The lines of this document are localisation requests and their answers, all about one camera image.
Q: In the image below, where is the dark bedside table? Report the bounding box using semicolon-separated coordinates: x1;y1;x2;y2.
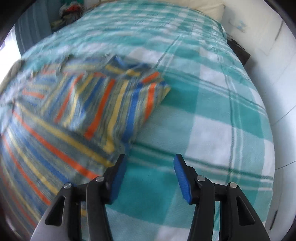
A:
227;38;251;66

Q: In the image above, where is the cream headboard pillow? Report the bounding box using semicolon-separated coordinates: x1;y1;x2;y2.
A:
166;0;225;22

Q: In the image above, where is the white wardrobe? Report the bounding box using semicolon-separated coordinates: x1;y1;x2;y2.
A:
247;22;295;240

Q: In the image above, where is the teal white plaid bedspread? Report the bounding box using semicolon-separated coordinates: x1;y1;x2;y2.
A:
1;1;275;240

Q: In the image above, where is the multicolour striped knit shirt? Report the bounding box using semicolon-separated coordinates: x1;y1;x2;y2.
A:
1;54;170;240

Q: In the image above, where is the pile of colourful clothes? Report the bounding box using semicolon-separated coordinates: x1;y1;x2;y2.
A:
47;1;84;32

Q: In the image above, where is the blue-grey curtain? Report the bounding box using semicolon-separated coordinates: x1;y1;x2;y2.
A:
15;1;52;56

